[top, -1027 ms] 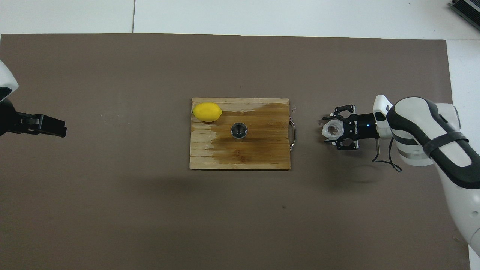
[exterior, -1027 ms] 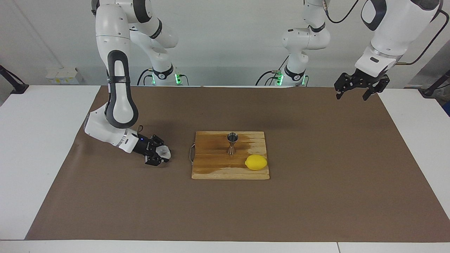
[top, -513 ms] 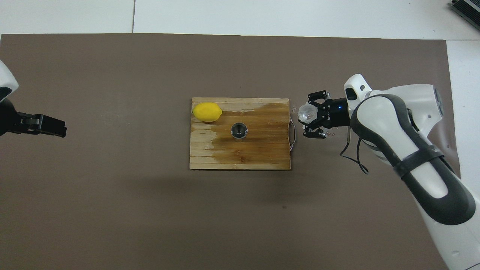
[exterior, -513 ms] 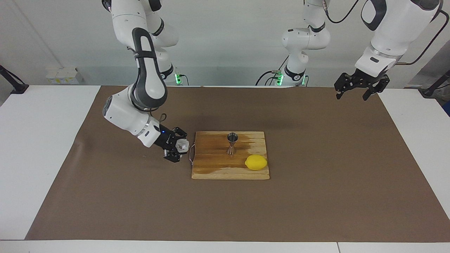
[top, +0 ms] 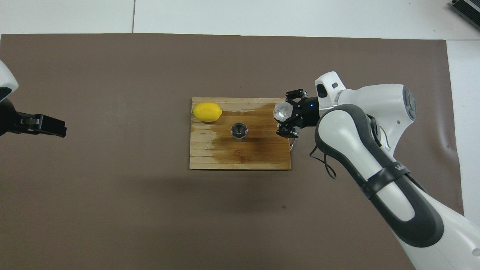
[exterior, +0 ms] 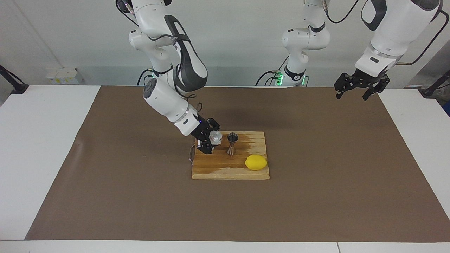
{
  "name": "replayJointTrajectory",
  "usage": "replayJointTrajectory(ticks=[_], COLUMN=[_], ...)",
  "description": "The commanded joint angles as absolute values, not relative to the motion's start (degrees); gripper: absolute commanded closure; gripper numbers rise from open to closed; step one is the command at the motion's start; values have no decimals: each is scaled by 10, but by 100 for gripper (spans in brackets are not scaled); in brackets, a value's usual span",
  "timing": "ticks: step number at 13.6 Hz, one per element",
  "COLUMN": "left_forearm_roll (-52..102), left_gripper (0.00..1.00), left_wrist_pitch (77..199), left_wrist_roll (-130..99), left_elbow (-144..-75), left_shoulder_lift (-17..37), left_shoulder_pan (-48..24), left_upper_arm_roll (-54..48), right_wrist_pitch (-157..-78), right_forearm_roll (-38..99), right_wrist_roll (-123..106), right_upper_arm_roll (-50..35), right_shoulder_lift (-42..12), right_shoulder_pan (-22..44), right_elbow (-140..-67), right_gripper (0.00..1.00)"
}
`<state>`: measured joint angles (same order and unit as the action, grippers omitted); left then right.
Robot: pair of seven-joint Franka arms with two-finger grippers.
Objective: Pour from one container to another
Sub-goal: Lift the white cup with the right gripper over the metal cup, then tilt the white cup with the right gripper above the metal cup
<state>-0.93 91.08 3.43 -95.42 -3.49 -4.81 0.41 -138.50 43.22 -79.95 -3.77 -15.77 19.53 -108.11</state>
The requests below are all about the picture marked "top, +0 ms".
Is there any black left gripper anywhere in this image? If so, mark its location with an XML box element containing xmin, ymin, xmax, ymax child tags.
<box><xmin>0</xmin><ymin>98</ymin><xmax>68</xmax><ymax>138</ymax></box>

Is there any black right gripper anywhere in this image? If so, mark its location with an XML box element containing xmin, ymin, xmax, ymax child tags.
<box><xmin>277</xmin><ymin>88</ymin><xmax>320</xmax><ymax>138</ymax></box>

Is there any steel double jigger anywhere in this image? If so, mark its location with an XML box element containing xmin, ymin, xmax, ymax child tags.
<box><xmin>230</xmin><ymin>122</ymin><xmax>249</xmax><ymax>141</ymax></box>

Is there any wooden cutting board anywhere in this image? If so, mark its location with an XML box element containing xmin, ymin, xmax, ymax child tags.
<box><xmin>189</xmin><ymin>97</ymin><xmax>297</xmax><ymax>171</ymax></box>

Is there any yellow lemon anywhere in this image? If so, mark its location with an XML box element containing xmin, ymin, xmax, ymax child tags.
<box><xmin>192</xmin><ymin>102</ymin><xmax>223</xmax><ymax>123</ymax></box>

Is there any brown table mat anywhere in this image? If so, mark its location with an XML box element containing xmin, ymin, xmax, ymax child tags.
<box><xmin>0</xmin><ymin>33</ymin><xmax>466</xmax><ymax>270</ymax></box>

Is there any grey ribbed metal device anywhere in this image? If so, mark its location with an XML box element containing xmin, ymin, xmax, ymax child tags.
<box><xmin>450</xmin><ymin>0</ymin><xmax>480</xmax><ymax>20</ymax></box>

